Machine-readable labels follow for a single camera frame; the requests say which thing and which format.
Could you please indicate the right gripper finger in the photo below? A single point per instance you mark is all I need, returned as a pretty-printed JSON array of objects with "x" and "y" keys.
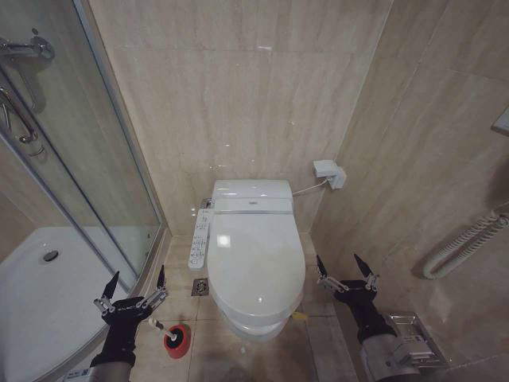
[
  {"x": 323, "y": 271},
  {"x": 365, "y": 269}
]

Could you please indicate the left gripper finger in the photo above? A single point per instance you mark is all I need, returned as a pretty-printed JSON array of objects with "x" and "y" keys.
[
  {"x": 107, "y": 293},
  {"x": 160, "y": 283}
]

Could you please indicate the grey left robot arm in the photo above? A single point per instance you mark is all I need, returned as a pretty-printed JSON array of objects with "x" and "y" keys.
[{"x": 104, "y": 372}]

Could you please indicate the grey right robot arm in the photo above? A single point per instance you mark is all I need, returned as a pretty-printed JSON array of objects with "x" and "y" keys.
[{"x": 381, "y": 358}]

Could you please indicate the red toilet brush holder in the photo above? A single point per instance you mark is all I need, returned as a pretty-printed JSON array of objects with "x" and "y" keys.
[{"x": 179, "y": 340}]

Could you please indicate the white toilet lid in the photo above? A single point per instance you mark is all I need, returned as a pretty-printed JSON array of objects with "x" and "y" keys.
[{"x": 256, "y": 262}]

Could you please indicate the metal toilet paper holder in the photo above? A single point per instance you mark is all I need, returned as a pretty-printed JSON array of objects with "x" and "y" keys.
[{"x": 425, "y": 338}]

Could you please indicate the white toilet bowl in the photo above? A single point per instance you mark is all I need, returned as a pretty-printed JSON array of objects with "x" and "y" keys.
[{"x": 258, "y": 328}]

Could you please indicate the chrome flush button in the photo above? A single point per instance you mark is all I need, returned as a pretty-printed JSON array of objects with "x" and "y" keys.
[{"x": 206, "y": 203}]

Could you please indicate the white toilet tank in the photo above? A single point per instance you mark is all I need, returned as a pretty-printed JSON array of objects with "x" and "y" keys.
[{"x": 250, "y": 189}]

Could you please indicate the metal floor drain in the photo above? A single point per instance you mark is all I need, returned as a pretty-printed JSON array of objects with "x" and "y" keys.
[{"x": 200, "y": 287}]

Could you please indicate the small yellow floor object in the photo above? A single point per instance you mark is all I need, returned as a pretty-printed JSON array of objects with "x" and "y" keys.
[{"x": 300, "y": 316}]

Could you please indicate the white bidet control panel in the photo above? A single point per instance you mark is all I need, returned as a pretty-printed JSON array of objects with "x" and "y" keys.
[{"x": 200, "y": 240}]

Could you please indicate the white shower tray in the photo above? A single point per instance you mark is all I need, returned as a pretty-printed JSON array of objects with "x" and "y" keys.
[{"x": 43, "y": 310}]

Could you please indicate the chrome shower tray drain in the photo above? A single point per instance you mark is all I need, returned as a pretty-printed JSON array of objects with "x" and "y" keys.
[{"x": 51, "y": 255}]

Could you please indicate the white bidet seat unit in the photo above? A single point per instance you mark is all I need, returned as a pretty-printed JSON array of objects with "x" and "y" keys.
[{"x": 253, "y": 205}]

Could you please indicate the glass shower door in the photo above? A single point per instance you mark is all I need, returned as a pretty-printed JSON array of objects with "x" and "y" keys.
[{"x": 79, "y": 131}]

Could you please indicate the chrome shower faucet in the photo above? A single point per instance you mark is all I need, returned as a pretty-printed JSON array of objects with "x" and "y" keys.
[{"x": 32, "y": 45}]

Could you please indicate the white wall socket box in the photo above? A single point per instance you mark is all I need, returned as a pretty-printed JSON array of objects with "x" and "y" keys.
[{"x": 329, "y": 172}]

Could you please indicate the white wall plate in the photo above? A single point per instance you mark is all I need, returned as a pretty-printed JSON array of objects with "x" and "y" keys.
[{"x": 502, "y": 124}]

